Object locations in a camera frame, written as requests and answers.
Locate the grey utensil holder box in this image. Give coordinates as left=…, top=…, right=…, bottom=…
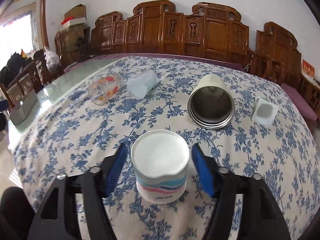
left=7, top=90, right=38, bottom=125

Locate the cream steel tumbler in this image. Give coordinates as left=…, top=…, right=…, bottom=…
left=187, top=74, right=235, bottom=130

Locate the purple sofa cushion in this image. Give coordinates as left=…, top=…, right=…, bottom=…
left=63, top=52, right=246, bottom=73

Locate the white plastic bag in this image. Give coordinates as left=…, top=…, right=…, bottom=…
left=44, top=46, right=61, bottom=73

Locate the frosted translucent plastic cup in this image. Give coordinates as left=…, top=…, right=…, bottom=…
left=127, top=70, right=157, bottom=98

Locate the carved wooden sofa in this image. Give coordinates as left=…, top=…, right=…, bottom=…
left=91, top=0, right=249, bottom=66

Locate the red desk calendar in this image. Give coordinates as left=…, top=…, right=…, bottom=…
left=302, top=60, right=315, bottom=81

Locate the carved wooden armchair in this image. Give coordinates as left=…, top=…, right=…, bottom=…
left=248, top=22, right=319, bottom=114

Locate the wooden chair at left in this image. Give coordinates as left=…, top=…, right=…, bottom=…
left=1, top=49, right=52, bottom=109

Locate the cardboard box stack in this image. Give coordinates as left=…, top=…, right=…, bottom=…
left=57, top=4, right=87, bottom=56

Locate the floral printed glass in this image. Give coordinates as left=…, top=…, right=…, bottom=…
left=88, top=73, right=124, bottom=106

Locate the purple armchair cushion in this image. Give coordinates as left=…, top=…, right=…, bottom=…
left=281, top=83, right=317, bottom=121

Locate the white square plastic cup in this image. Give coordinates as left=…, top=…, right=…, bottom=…
left=251, top=97, right=279, bottom=126

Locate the blue floral tablecloth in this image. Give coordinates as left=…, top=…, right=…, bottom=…
left=13, top=56, right=319, bottom=239

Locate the striped paper cup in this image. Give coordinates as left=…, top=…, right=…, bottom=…
left=131, top=129, right=190, bottom=204

